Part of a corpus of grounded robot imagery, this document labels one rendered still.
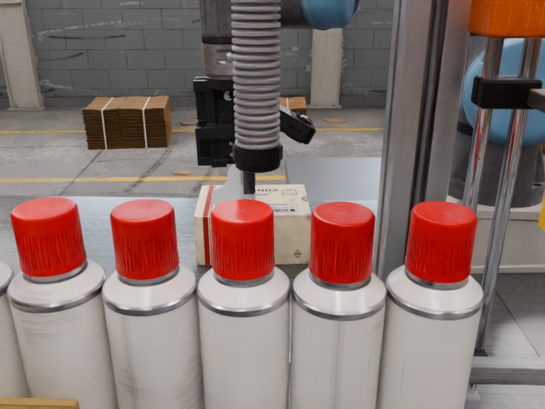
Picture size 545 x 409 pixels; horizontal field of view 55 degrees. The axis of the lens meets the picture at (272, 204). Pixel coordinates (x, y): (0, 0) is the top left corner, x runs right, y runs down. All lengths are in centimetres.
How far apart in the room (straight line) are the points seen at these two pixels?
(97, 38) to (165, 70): 74
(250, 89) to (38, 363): 20
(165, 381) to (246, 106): 17
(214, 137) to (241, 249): 45
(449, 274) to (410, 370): 6
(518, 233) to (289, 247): 31
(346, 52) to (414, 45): 544
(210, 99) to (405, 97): 37
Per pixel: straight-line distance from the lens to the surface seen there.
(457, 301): 29
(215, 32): 68
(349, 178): 109
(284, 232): 72
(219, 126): 71
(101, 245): 84
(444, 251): 27
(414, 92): 39
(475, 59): 60
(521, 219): 76
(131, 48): 588
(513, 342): 65
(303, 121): 72
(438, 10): 39
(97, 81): 602
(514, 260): 79
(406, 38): 38
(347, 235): 26
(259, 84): 34
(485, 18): 34
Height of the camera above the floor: 119
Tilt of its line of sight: 22 degrees down
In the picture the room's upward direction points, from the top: straight up
